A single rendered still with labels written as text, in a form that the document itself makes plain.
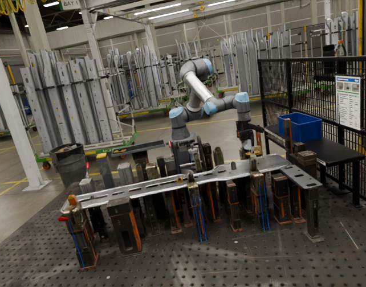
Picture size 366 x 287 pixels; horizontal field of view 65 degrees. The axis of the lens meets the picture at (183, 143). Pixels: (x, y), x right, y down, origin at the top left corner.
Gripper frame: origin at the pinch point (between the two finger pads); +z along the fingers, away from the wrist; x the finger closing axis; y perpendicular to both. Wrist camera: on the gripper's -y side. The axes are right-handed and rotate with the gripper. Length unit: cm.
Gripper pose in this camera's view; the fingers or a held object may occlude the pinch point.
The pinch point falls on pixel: (252, 150)
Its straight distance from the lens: 178.2
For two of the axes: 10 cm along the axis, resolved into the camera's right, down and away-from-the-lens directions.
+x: 1.1, 2.7, -9.6
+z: 1.9, 9.4, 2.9
